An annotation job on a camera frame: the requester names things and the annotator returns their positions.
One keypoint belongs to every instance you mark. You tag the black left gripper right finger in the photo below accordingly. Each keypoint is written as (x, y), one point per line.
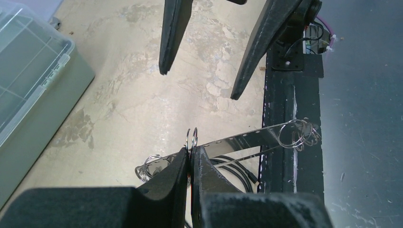
(217, 203)

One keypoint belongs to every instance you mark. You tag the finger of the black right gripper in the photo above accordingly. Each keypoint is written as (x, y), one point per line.
(176, 16)
(268, 27)

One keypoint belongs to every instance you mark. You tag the silver adjustable wrench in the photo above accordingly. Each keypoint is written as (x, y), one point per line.
(55, 22)

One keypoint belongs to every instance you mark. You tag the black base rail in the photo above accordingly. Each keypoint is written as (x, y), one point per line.
(291, 104)

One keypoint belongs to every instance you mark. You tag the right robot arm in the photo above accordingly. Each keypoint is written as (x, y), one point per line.
(292, 37)

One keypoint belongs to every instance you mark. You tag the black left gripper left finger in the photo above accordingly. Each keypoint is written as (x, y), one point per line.
(159, 203)

